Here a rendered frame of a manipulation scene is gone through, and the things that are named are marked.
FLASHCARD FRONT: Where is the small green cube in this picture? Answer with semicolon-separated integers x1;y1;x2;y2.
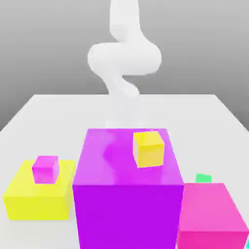
195;173;213;184

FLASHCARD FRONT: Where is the large purple box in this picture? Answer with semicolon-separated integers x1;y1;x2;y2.
72;128;185;249

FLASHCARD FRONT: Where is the large pink box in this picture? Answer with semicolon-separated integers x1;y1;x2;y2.
176;182;249;249

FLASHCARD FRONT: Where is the small yellow cube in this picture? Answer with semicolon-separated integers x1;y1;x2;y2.
133;130;165;168

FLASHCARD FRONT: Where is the large yellow box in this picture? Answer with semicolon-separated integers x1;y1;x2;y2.
2;159;77;221

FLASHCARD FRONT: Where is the small magenta cube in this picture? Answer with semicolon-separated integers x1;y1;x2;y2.
32;155;59;185

